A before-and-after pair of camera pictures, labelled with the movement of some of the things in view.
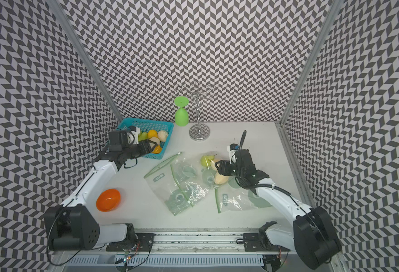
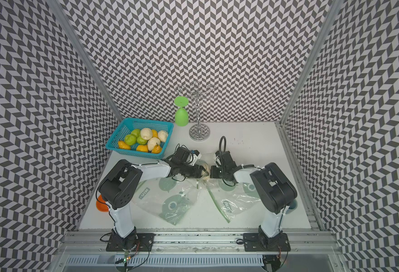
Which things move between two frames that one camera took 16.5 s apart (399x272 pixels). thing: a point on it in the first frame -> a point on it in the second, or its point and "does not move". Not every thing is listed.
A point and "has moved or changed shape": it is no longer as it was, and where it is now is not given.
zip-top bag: (177, 183) has moved or changed shape
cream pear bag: (155, 139) does not move
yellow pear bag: (157, 149) does not move
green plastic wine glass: (181, 115) does not move
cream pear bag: (212, 165) has moved or changed shape
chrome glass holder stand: (199, 132) does not move
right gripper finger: (224, 168) -> (215, 172)
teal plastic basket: (159, 133) does not move
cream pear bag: (220, 179) has moved or changed shape
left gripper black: (145, 147) -> (196, 170)
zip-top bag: (232, 196) has moved or changed shape
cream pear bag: (162, 135) does not move
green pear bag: (143, 136) has moved or changed shape
